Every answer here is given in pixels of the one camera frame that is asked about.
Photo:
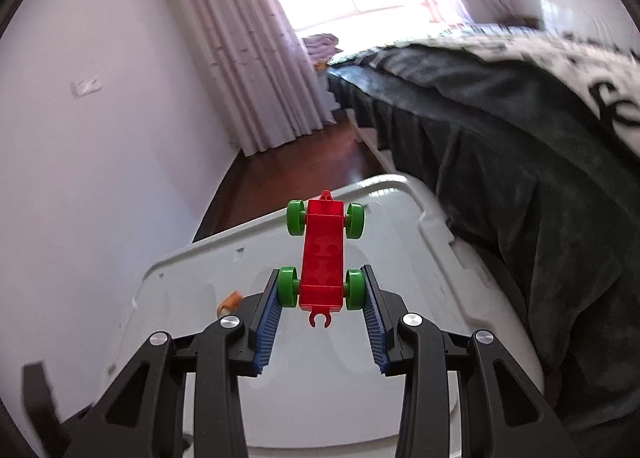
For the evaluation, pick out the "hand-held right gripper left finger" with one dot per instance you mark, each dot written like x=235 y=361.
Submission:
x=265 y=333

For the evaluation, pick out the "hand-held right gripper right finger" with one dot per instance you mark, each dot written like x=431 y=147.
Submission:
x=375 y=333

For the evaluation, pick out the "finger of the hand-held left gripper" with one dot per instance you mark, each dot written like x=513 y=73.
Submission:
x=42 y=403

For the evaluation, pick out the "red toy car green wheels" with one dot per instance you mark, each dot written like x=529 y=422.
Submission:
x=322 y=258

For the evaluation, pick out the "orange toy figure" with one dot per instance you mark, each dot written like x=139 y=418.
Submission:
x=230 y=305

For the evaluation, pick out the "white plastic storage bin lid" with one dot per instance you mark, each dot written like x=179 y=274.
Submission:
x=315 y=388

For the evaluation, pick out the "bed with dark blanket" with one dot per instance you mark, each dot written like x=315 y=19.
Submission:
x=500 y=138

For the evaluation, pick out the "pale pleated curtain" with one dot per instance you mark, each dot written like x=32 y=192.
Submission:
x=250 y=48

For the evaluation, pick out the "pile of pale clothes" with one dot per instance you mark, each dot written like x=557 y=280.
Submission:
x=322 y=47

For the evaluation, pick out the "white black printed blanket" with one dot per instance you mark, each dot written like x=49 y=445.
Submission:
x=575 y=68

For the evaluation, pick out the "white wall socket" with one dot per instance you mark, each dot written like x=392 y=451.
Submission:
x=86 y=87

